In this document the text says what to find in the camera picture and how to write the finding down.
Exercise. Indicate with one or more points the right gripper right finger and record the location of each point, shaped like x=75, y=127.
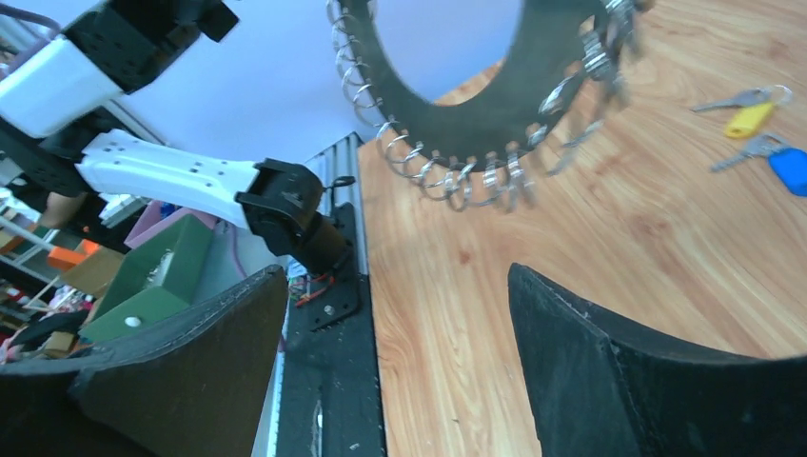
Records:
x=601, y=384

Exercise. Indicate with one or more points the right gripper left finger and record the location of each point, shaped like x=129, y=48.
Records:
x=191, y=385

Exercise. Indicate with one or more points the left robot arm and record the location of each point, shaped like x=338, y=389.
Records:
x=60, y=127

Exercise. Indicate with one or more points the green box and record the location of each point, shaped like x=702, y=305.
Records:
x=156, y=280

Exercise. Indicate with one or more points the blue tag key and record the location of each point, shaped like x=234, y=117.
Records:
x=786, y=162

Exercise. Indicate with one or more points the yellow tag key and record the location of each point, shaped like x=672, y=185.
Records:
x=755, y=107

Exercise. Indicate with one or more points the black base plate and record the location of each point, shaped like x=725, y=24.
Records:
x=330, y=397

